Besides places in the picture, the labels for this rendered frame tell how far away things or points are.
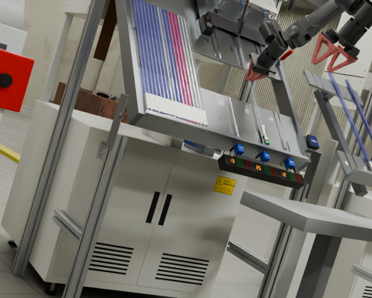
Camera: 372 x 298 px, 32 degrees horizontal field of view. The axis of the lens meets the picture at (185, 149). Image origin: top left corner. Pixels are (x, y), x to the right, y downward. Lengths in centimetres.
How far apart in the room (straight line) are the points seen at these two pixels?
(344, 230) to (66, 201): 95
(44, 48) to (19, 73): 899
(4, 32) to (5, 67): 662
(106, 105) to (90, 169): 280
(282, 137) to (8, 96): 95
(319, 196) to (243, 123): 49
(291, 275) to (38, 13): 870
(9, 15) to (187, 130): 677
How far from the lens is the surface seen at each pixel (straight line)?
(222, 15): 244
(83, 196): 226
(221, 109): 217
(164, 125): 198
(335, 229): 183
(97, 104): 501
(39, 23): 1083
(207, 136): 206
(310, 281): 203
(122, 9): 224
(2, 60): 190
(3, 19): 860
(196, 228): 250
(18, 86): 192
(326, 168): 253
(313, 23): 224
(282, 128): 234
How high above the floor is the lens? 79
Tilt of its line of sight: 4 degrees down
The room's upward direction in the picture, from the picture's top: 17 degrees clockwise
